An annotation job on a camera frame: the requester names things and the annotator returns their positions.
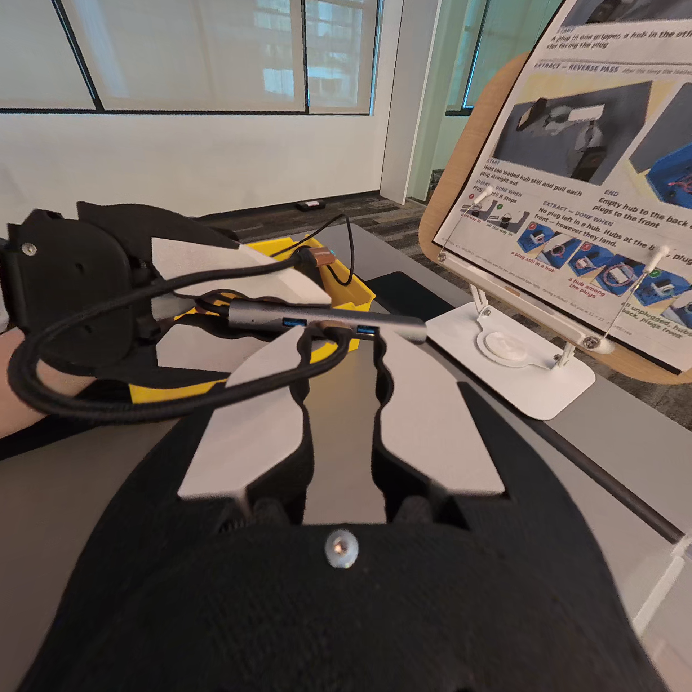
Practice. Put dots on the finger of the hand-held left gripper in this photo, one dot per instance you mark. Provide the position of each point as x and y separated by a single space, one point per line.
205 348
216 259

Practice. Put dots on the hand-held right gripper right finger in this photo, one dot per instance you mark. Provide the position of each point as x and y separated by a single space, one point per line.
438 438

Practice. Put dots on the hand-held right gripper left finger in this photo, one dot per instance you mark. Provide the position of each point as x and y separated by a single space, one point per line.
243 443

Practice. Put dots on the slim grey usb hub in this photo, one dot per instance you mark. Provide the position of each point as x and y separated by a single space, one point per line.
259 316

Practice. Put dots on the yellow plastic bin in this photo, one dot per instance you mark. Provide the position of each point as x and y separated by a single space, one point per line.
351 292

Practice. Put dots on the person's left forearm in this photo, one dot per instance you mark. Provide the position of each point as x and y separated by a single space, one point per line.
21 389

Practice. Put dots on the white document stand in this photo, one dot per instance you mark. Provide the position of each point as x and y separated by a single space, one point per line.
513 384

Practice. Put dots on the large white framed window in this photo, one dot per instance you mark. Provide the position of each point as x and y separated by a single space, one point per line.
189 54

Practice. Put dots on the printed instruction sheet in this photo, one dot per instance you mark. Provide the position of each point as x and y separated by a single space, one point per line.
567 162

